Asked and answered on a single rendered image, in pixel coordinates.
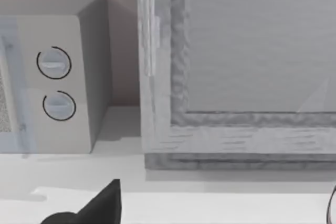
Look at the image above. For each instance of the dark curved rim object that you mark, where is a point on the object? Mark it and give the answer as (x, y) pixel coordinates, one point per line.
(331, 205)

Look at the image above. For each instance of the pale microwave oven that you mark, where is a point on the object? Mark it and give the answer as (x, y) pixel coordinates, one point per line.
(86, 77)

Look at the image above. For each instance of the microwave oven door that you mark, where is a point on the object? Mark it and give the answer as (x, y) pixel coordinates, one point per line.
(13, 90)

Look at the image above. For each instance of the pale round microwave knob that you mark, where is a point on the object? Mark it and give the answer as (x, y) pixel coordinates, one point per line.
(59, 105)
(53, 62)

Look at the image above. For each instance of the grey cabinet door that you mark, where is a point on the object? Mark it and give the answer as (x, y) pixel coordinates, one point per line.
(262, 51)

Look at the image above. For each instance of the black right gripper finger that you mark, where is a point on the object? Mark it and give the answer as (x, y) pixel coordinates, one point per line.
(106, 205)

